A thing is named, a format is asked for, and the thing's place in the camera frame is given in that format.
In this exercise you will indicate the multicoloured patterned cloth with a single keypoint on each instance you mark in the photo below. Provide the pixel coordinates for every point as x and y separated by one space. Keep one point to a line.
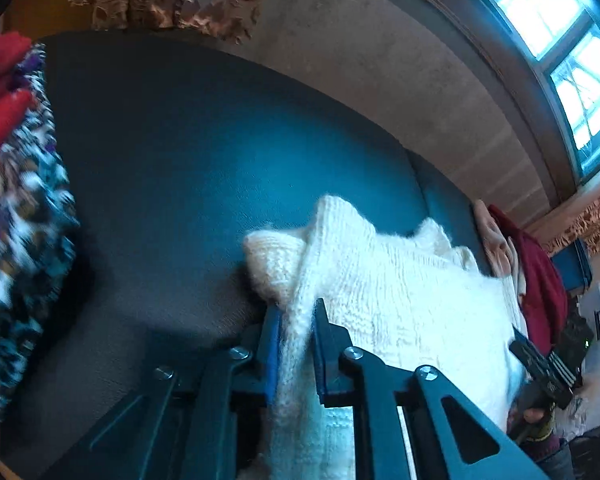
20 220

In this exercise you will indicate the blue storage bin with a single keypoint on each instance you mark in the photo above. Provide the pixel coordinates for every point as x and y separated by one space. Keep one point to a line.
572 265

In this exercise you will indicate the person's right hand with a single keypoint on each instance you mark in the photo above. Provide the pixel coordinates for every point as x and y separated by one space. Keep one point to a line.
535 416

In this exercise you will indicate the pink knit sweater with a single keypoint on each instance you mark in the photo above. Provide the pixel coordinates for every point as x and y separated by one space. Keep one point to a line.
495 250

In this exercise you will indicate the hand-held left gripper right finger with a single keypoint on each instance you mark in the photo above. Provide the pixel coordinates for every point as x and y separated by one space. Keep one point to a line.
322 360

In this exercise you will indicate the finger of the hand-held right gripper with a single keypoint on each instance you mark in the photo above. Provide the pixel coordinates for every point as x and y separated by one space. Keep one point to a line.
542 367

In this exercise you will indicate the white knit sweater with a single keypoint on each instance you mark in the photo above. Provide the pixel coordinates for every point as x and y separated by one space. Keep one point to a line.
405 300

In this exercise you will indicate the black padded bench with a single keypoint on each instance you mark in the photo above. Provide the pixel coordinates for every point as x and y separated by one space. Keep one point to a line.
180 185

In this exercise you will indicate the window with wooden frame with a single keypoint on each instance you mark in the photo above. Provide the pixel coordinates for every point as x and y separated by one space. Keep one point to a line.
545 15

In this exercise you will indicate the maroon garment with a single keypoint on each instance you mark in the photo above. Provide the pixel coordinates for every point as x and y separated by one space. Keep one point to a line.
540 285

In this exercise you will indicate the red knit garment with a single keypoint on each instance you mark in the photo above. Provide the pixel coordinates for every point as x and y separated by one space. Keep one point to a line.
0 120

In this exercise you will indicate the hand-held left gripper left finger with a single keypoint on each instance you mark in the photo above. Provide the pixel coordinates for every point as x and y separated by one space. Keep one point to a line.
272 360

